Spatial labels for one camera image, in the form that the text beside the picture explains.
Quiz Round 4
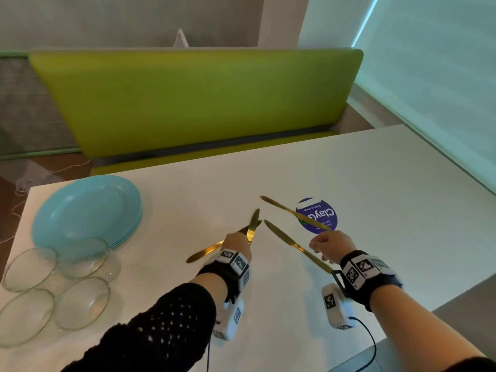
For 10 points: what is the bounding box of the person's right hand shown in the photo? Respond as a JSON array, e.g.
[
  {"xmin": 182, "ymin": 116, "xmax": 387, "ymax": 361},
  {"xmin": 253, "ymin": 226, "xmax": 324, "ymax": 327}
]
[{"xmin": 308, "ymin": 230, "xmax": 357, "ymax": 265}]

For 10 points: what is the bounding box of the white table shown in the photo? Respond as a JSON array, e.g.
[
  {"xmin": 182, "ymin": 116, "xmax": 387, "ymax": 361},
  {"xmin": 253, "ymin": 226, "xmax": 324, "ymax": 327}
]
[{"xmin": 0, "ymin": 124, "xmax": 496, "ymax": 372}]

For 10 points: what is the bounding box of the person's left hand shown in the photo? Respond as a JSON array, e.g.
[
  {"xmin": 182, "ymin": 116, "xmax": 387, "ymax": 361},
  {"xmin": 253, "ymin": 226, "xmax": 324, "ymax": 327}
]
[{"xmin": 221, "ymin": 232, "xmax": 253, "ymax": 262}]

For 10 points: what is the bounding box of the round purple sticker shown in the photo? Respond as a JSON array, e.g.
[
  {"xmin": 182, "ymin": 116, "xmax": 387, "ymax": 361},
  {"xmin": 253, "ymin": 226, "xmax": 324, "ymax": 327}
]
[{"xmin": 296, "ymin": 196, "xmax": 338, "ymax": 234}]

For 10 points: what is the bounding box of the person's right forearm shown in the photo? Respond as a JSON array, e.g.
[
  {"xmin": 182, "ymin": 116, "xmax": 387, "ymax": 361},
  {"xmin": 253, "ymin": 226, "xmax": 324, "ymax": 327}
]
[{"xmin": 370, "ymin": 284, "xmax": 496, "ymax": 372}]

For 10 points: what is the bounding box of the black wrist strap with markers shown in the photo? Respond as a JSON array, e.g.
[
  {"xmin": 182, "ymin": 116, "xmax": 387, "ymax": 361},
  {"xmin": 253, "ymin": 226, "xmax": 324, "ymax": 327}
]
[
  {"xmin": 331, "ymin": 250, "xmax": 404, "ymax": 313},
  {"xmin": 196, "ymin": 248, "xmax": 251, "ymax": 305}
]

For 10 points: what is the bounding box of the pale window blind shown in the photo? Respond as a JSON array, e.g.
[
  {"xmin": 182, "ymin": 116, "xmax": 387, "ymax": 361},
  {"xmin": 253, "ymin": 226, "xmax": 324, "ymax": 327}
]
[{"xmin": 350, "ymin": 0, "xmax": 496, "ymax": 182}]

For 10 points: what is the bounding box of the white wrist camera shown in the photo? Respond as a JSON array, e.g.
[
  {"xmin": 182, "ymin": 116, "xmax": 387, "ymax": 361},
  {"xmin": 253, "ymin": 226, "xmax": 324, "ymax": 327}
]
[
  {"xmin": 211, "ymin": 296, "xmax": 245, "ymax": 342},
  {"xmin": 320, "ymin": 282, "xmax": 357, "ymax": 330}
]

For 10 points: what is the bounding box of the person's left forearm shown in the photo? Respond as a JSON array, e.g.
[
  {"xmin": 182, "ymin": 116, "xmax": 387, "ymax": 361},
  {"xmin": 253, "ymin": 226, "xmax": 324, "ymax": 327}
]
[{"xmin": 60, "ymin": 273, "xmax": 229, "ymax": 372}]

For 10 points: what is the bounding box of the wire mesh panel green frame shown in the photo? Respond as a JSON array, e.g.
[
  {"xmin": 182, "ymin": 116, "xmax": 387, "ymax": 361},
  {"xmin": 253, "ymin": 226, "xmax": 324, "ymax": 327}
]
[{"xmin": 0, "ymin": 52, "xmax": 80, "ymax": 159}]

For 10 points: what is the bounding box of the green upholstered bench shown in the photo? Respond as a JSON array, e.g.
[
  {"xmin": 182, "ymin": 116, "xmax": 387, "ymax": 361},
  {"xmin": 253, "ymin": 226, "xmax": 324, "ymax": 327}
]
[{"xmin": 27, "ymin": 48, "xmax": 364, "ymax": 177}]

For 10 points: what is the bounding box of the white floor cable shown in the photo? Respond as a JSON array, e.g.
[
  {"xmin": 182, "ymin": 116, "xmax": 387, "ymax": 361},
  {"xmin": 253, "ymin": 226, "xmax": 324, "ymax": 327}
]
[{"xmin": 0, "ymin": 160, "xmax": 92, "ymax": 244}]

